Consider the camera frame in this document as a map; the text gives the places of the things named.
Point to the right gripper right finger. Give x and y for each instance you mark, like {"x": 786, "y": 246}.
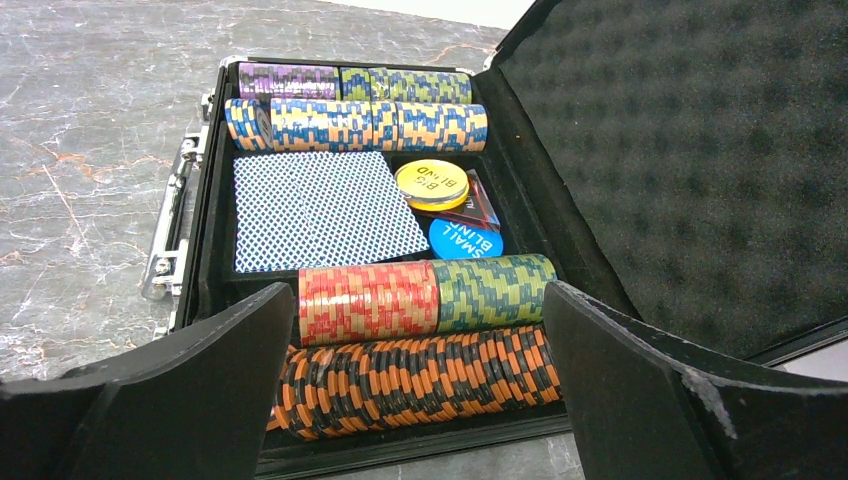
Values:
{"x": 645, "y": 404}

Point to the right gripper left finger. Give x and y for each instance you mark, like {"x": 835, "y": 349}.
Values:
{"x": 191, "y": 405}

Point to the blue playing card deck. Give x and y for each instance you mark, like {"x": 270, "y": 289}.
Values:
{"x": 319, "y": 209}

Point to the orange black chip row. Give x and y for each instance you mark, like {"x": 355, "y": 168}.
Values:
{"x": 328, "y": 392}

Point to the red poker chip stack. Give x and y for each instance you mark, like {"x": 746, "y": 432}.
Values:
{"x": 367, "y": 302}

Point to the green blue chip stack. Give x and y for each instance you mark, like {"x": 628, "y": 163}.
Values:
{"x": 494, "y": 292}

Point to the blue small blind chip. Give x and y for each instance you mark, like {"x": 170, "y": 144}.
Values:
{"x": 451, "y": 240}

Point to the red dealer button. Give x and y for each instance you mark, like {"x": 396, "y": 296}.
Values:
{"x": 476, "y": 211}

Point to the black poker chip case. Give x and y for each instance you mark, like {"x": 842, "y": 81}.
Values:
{"x": 683, "y": 162}

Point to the blue yellow chip row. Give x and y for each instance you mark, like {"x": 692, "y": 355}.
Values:
{"x": 296, "y": 125}

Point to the yellow dealer chip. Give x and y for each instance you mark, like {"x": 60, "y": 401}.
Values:
{"x": 433, "y": 185}

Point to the purple poker chip stack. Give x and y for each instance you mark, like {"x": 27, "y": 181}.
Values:
{"x": 265, "y": 81}

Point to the green poker chip stack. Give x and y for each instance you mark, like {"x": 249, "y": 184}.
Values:
{"x": 384, "y": 84}

